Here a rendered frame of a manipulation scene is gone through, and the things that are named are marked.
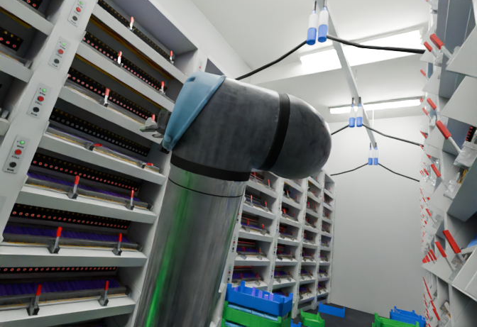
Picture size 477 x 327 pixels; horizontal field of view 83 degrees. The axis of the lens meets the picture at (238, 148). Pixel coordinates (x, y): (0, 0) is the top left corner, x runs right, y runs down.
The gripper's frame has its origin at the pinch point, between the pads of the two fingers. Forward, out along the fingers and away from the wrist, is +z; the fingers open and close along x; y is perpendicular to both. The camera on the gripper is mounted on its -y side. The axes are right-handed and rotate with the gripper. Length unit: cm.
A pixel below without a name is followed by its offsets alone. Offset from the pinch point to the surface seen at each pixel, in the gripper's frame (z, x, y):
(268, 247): 21, -170, -41
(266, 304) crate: -31, -65, -65
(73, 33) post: 15.0, 33.3, 30.4
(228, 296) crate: -11, -63, -65
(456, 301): -101, -30, -44
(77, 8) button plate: 14, 36, 40
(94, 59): 16.1, 22.8, 26.2
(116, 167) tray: 17.3, -1.2, -13.8
